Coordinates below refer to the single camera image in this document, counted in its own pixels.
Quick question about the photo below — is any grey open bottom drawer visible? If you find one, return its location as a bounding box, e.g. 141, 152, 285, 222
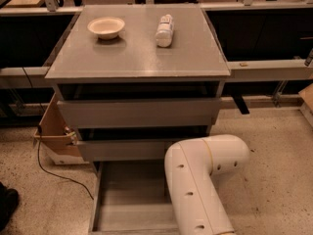
88, 160, 179, 235

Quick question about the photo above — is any grey top drawer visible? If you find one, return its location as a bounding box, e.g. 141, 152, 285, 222
58, 98, 221, 128

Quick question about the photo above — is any black cable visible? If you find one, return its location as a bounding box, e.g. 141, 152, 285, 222
21, 67, 95, 201

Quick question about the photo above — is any cardboard box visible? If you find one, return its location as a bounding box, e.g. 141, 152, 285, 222
34, 94, 85, 165

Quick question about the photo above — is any black shoe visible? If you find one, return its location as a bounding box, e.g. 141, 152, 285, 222
0, 182, 19, 231

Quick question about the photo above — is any white plastic bottle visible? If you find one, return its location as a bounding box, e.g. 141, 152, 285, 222
156, 15, 174, 48

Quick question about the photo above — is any white paper bowl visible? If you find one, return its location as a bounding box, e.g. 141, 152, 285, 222
87, 17, 125, 40

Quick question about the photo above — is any grey drawer cabinet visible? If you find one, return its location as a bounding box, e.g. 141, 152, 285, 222
44, 4, 232, 235

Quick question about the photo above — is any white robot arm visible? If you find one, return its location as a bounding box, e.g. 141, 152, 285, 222
164, 134, 249, 235

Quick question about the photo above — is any grey middle drawer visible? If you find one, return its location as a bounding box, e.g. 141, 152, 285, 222
77, 139, 175, 162

